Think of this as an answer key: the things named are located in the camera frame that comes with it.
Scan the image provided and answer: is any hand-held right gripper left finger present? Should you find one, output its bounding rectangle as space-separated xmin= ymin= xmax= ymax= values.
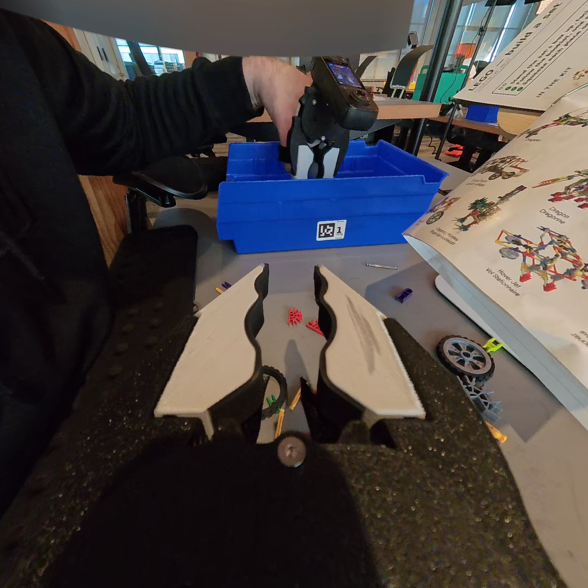
xmin=154 ymin=263 xmax=270 ymax=439

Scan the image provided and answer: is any black chair armrest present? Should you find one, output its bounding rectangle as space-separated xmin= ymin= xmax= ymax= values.
xmin=113 ymin=155 xmax=209 ymax=236

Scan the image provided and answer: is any light wooden board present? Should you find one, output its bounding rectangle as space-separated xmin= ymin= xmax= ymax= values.
xmin=497 ymin=109 xmax=543 ymax=141

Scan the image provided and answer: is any printed instruction sheet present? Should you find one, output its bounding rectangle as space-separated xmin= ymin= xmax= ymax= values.
xmin=452 ymin=0 xmax=588 ymax=112

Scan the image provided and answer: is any small blue bin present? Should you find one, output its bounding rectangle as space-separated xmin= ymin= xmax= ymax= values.
xmin=465 ymin=104 xmax=501 ymax=125

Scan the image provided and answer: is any wooden desk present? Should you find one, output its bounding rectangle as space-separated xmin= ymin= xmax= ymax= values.
xmin=248 ymin=100 xmax=443 ymax=143

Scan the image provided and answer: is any black toy tyre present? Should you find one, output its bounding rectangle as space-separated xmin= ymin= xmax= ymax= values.
xmin=259 ymin=365 xmax=288 ymax=420

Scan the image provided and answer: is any white rounded board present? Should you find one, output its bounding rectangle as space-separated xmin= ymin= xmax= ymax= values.
xmin=434 ymin=274 xmax=511 ymax=350

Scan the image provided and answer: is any grey metal pole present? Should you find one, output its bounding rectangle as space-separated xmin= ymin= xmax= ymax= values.
xmin=409 ymin=0 xmax=466 ymax=156

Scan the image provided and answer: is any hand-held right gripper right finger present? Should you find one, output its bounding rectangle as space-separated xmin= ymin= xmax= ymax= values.
xmin=314 ymin=264 xmax=426 ymax=428

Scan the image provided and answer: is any black office chair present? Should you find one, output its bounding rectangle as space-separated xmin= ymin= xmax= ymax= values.
xmin=181 ymin=143 xmax=230 ymax=194

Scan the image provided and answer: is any grey snowflake connector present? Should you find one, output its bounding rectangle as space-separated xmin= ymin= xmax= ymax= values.
xmin=459 ymin=374 xmax=504 ymax=421

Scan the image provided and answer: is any wooden post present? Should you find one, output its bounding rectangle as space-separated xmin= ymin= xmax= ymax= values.
xmin=77 ymin=174 xmax=130 ymax=268

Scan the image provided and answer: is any blue plastic bin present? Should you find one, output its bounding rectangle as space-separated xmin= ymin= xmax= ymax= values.
xmin=216 ymin=139 xmax=449 ymax=255

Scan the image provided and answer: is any black perforated pad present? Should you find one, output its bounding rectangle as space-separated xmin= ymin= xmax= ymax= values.
xmin=92 ymin=225 xmax=199 ymax=414

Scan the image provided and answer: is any person's left hand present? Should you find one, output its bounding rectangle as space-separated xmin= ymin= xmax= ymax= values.
xmin=242 ymin=56 xmax=314 ymax=135

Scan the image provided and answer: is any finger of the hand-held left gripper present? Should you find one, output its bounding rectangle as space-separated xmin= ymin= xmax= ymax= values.
xmin=317 ymin=146 xmax=341 ymax=180
xmin=292 ymin=145 xmax=319 ymax=180

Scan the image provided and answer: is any black grey toy wheel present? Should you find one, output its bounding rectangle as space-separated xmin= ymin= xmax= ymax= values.
xmin=435 ymin=334 xmax=496 ymax=384

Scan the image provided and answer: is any open instruction booklet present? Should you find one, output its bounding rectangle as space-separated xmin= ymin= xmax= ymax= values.
xmin=402 ymin=85 xmax=588 ymax=431

